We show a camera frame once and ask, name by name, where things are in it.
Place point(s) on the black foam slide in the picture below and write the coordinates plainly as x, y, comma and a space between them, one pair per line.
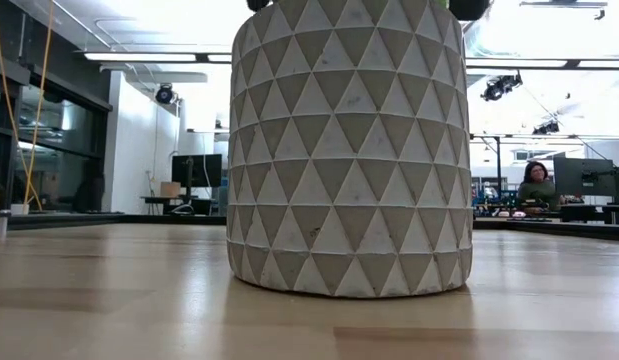
469, 9

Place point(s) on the grey white triangle-patterned pot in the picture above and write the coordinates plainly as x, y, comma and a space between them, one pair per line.
349, 150

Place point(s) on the black monitor on stand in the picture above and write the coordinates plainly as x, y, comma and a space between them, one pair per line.
196, 170

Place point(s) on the brown cardboard box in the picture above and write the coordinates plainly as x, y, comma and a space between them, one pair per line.
170, 189

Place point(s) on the ceiling strip light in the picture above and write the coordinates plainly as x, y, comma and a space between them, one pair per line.
519, 63
139, 57

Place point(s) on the black ceiling track light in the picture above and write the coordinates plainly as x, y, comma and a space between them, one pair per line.
499, 87
545, 128

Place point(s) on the person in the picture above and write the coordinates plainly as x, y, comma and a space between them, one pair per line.
536, 190

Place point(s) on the black background desk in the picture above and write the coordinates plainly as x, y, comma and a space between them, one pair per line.
589, 212

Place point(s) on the black round ceiling camera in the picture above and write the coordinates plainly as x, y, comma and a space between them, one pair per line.
164, 94

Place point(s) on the black vertical post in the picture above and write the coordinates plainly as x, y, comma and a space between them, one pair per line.
498, 165

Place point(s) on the black aluminium table frame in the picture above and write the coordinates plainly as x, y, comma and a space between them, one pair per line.
574, 230

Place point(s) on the silver metal post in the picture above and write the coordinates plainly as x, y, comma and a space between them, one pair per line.
2, 225

